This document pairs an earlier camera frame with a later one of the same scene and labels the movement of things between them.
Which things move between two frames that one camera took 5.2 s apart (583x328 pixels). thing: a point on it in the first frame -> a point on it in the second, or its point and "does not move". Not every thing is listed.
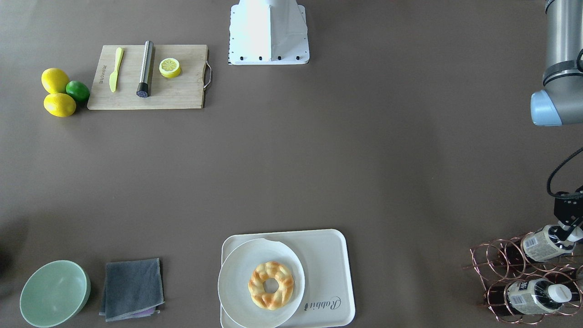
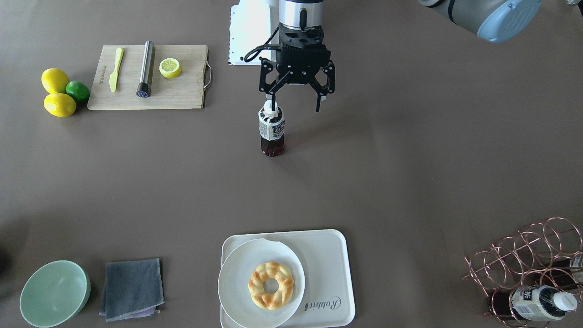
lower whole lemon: [59, 105] does not move
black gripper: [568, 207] -> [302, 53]
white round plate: [235, 273] does not move
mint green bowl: [54, 293] does not move
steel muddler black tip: [143, 89] does not move
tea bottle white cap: [577, 235] -> [268, 107]
